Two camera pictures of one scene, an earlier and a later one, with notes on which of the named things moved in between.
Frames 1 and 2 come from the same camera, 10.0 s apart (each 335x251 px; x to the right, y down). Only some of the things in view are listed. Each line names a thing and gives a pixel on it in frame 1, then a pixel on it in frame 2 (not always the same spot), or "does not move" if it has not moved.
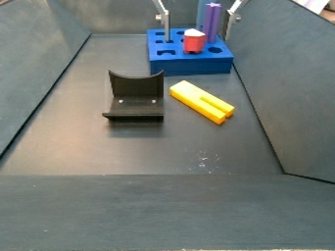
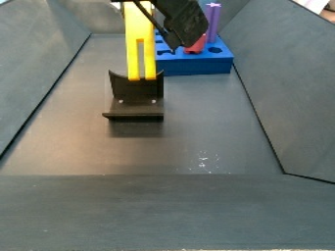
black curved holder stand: [138, 98] does not move
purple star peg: [211, 15] does not move
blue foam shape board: [169, 61] does not move
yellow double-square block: [201, 101] -> [139, 29]
